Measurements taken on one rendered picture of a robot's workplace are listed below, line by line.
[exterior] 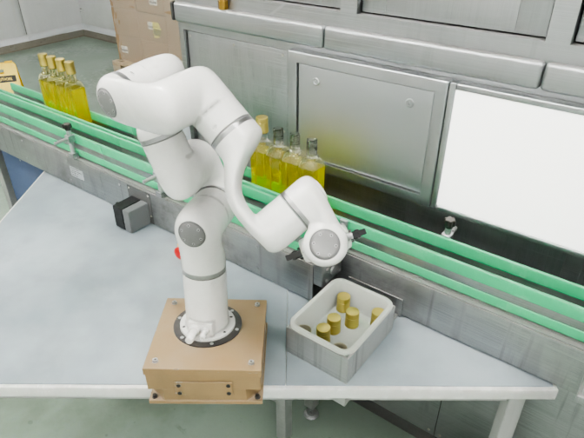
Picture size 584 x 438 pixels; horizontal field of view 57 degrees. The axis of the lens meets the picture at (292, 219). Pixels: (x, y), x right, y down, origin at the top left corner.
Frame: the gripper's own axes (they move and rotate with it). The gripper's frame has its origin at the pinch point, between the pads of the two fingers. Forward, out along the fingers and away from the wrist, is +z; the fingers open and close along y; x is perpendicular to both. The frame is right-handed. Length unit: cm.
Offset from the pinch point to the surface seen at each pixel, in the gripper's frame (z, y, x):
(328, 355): 6.7, 7.6, 23.5
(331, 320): 15.4, 4.7, 17.5
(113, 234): 53, 63, -26
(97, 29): 538, 186, -358
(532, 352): 9, -36, 38
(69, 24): 536, 219, -377
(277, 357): 13.5, 19.6, 21.6
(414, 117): 18.3, -31.3, -22.8
